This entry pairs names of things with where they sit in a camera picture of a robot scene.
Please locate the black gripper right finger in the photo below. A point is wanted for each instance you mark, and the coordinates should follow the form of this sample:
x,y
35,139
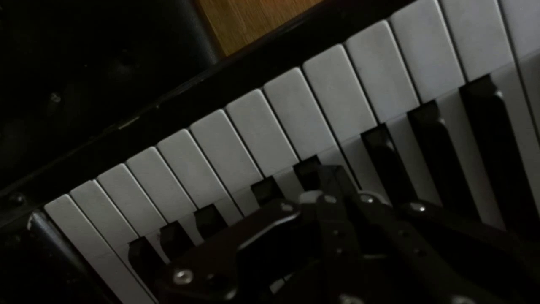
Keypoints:
x,y
406,248

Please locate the black piano bench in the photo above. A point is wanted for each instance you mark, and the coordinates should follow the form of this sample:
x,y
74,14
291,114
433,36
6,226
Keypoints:
x,y
85,85

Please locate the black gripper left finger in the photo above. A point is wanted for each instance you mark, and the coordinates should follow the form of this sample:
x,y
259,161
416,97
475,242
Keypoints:
x,y
254,248

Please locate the black and white piano keyboard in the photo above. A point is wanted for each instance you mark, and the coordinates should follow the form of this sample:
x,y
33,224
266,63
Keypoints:
x,y
225,153

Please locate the black piano key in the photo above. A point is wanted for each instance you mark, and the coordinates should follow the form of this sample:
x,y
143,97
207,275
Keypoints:
x,y
306,172

